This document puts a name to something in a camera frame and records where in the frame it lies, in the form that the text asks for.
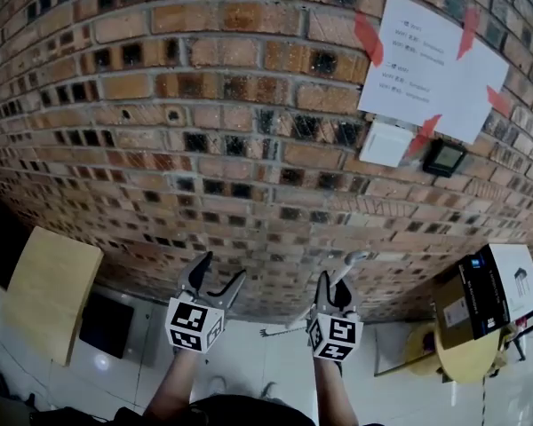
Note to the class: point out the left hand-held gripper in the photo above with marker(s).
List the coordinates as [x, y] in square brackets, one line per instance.
[191, 322]

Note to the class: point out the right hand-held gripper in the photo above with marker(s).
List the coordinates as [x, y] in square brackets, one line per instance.
[335, 335]

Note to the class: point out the person's left forearm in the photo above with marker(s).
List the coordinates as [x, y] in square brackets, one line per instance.
[175, 384]

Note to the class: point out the person's right forearm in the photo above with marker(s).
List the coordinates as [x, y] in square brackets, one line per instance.
[331, 393]

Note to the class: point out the white flat panel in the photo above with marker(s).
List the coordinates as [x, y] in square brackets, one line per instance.
[393, 353]

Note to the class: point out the black rectangular case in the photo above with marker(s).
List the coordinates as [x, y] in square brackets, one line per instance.
[106, 324]

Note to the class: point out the brown cardboard box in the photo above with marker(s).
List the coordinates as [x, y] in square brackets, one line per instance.
[455, 317]

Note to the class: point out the round yellow table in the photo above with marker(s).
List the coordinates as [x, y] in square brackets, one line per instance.
[468, 362]

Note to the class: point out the light wooden table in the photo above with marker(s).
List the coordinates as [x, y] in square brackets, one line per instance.
[49, 295]

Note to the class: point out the black and white box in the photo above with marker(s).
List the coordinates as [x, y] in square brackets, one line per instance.
[502, 282]

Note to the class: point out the red tape strip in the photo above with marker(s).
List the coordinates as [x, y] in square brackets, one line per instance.
[498, 101]
[424, 136]
[368, 38]
[468, 31]

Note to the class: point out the white paper sheet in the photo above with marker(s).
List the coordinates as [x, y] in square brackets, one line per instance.
[431, 65]

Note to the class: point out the black wall thermostat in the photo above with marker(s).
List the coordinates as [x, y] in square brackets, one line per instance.
[444, 158]

